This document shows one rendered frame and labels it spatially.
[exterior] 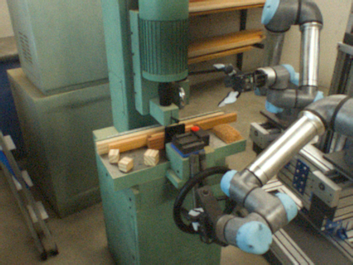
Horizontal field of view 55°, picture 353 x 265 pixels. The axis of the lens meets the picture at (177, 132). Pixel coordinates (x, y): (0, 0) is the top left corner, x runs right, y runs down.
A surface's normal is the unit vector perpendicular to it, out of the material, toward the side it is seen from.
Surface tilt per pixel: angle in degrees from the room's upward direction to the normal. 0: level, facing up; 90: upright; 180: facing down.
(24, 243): 0
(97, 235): 0
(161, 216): 90
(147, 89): 90
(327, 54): 90
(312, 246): 0
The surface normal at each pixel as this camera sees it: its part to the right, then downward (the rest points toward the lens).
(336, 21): -0.80, 0.29
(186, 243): 0.47, 0.42
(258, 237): 0.41, -0.07
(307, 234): 0.00, -0.88
